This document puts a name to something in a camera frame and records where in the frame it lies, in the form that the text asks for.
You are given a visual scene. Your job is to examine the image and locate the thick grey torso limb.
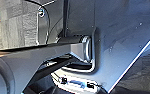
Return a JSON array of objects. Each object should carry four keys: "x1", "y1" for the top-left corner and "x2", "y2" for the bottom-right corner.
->
[{"x1": 0, "y1": 34, "x2": 93, "y2": 94}]

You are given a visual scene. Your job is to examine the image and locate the small white box blue middle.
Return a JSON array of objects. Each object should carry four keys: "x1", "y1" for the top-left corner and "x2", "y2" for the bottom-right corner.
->
[{"x1": 50, "y1": 68, "x2": 103, "y2": 93}]

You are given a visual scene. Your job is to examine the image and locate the round base screw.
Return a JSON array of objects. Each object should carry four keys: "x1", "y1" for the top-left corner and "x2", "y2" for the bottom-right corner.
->
[{"x1": 37, "y1": 8, "x2": 47, "y2": 18}]

